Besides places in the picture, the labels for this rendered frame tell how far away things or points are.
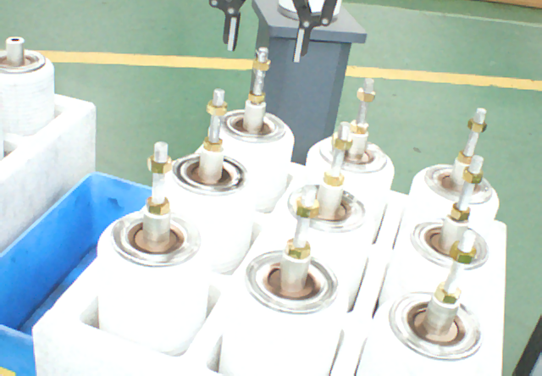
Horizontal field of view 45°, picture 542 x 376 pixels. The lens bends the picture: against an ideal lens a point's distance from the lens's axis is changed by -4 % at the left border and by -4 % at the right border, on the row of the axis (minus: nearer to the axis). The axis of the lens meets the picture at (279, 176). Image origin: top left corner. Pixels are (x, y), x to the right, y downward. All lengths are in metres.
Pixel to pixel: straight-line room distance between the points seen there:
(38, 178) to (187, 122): 0.52
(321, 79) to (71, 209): 0.40
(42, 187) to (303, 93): 0.40
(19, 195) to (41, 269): 0.10
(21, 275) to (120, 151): 0.45
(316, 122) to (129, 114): 0.43
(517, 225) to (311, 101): 0.44
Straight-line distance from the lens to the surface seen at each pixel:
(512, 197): 1.30
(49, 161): 0.86
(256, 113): 0.73
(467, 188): 0.59
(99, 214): 0.93
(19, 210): 0.83
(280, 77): 0.98
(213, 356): 0.59
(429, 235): 0.63
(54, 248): 0.86
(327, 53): 0.98
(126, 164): 1.15
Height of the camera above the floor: 0.59
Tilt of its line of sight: 30 degrees down
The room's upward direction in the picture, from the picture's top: 10 degrees clockwise
